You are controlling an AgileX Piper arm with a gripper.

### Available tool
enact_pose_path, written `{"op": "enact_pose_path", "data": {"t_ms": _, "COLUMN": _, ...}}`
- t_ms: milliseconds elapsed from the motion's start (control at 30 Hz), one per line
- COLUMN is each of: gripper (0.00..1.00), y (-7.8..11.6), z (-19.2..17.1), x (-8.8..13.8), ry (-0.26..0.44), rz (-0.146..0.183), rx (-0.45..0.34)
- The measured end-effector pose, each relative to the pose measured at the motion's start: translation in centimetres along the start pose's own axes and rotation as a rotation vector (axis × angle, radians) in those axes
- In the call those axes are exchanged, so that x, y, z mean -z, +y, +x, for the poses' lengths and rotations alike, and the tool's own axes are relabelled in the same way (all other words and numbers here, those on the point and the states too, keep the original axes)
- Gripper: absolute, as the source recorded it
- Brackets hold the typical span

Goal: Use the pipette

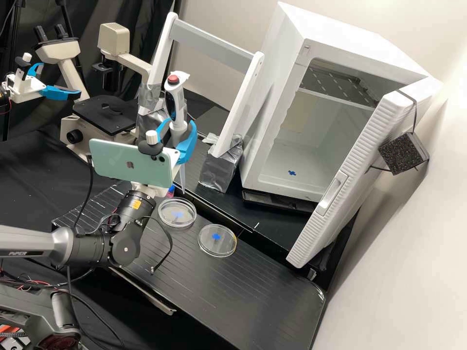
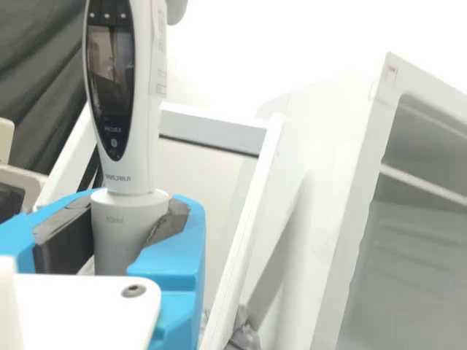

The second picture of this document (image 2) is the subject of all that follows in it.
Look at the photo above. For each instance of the white pipette stand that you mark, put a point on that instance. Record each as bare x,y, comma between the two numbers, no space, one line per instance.
262,218

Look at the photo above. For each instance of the cream microscope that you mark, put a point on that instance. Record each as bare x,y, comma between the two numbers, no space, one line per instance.
22,178

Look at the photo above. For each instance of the white incubator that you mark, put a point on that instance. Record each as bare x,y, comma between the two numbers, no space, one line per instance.
419,182

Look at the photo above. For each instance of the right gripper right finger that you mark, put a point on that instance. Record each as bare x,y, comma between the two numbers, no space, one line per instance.
178,262

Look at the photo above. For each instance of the pipette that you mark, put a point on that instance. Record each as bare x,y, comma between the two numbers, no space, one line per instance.
120,109

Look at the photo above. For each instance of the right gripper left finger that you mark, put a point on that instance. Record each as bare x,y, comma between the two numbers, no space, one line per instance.
22,233

